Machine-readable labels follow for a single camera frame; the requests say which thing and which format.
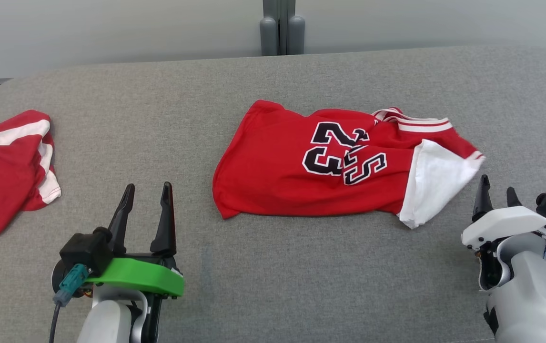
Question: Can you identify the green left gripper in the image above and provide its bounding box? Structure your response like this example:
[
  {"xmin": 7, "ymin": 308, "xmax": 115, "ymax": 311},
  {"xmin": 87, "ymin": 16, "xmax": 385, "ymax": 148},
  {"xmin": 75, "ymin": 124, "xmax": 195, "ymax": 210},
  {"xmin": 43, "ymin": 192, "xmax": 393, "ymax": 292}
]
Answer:
[{"xmin": 82, "ymin": 182, "xmax": 186, "ymax": 343}]

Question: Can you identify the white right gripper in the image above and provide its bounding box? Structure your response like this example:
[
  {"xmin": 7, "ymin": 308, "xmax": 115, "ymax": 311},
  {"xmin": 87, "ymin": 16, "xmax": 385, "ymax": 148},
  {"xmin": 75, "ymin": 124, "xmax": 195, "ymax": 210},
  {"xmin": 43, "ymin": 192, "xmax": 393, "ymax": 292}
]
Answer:
[{"xmin": 461, "ymin": 174, "xmax": 546, "ymax": 292}]

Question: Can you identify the red jersey number 23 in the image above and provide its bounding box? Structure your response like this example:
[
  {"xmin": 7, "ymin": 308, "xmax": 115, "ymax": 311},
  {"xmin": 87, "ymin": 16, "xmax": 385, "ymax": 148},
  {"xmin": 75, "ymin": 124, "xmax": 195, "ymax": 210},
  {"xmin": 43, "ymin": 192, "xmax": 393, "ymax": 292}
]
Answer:
[{"xmin": 212, "ymin": 99, "xmax": 486, "ymax": 230}]

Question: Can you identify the red shorts white stripe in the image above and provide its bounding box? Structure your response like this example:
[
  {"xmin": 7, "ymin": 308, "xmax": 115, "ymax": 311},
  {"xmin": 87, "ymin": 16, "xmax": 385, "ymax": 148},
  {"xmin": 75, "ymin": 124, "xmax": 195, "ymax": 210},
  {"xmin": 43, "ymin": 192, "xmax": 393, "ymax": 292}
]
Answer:
[{"xmin": 0, "ymin": 110, "xmax": 62, "ymax": 249}]

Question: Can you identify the black cable teal plug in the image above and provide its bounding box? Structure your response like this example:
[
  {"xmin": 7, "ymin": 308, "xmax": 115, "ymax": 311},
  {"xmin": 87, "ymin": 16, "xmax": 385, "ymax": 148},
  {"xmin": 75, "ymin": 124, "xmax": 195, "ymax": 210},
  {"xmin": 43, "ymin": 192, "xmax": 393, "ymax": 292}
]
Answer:
[{"xmin": 49, "ymin": 263, "xmax": 91, "ymax": 343}]

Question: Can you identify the grey partition post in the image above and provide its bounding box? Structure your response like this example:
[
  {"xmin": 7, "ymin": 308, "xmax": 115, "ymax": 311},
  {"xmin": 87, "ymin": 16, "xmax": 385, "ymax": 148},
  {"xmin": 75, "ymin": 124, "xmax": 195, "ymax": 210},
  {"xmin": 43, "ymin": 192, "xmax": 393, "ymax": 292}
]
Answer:
[{"xmin": 260, "ymin": 0, "xmax": 305, "ymax": 56}]

